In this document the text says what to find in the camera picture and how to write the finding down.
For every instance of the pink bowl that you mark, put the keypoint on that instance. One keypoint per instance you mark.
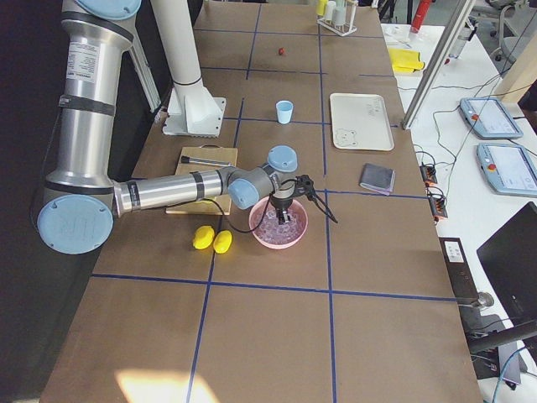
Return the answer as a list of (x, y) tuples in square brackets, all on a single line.
[(256, 217)]

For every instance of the wooden cutting board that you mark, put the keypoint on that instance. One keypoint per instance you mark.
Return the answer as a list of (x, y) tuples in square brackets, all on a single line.
[(204, 152)]

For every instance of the light blue cup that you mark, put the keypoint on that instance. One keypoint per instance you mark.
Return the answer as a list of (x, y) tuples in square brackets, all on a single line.
[(284, 111)]

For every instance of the yellow cloth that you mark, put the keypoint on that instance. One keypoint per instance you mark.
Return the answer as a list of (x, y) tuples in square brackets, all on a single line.
[(405, 61)]

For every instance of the aluminium frame post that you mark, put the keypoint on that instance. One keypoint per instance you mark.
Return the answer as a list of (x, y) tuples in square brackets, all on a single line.
[(446, 41)]

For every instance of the blue teach pendant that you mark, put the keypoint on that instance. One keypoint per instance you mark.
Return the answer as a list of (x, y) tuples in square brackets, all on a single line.
[(508, 169), (489, 118)]

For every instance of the white cup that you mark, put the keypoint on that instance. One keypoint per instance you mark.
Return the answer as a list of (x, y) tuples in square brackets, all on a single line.
[(339, 16)]

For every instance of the black monitor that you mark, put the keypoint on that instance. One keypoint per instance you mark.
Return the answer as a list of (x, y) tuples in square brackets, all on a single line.
[(508, 258)]

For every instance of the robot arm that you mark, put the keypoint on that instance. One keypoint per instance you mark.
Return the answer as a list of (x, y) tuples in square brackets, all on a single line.
[(100, 130)]

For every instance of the grey cup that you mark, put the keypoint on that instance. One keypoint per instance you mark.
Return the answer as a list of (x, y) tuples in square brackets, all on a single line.
[(329, 10)]

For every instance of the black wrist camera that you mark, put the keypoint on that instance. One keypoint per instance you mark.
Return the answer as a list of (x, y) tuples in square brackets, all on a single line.
[(304, 186)]

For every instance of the yellow lemon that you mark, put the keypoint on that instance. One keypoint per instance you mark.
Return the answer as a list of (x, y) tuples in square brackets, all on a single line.
[(203, 237), (222, 242)]

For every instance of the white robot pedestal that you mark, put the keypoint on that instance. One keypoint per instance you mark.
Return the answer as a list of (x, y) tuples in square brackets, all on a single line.
[(192, 110)]

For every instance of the cream bear tray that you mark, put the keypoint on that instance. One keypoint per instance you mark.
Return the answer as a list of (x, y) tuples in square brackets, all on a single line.
[(360, 122)]

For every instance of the white wire cup rack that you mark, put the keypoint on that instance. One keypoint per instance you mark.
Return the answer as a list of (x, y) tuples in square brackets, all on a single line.
[(349, 26)]

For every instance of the clear ice cubes pile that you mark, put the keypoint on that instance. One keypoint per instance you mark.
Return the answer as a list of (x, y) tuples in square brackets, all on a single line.
[(271, 232)]

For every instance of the yellow cup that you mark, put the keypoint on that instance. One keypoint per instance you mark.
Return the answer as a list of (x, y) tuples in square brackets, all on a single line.
[(320, 8)]

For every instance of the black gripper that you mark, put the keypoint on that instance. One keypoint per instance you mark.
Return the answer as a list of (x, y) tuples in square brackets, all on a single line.
[(279, 204)]

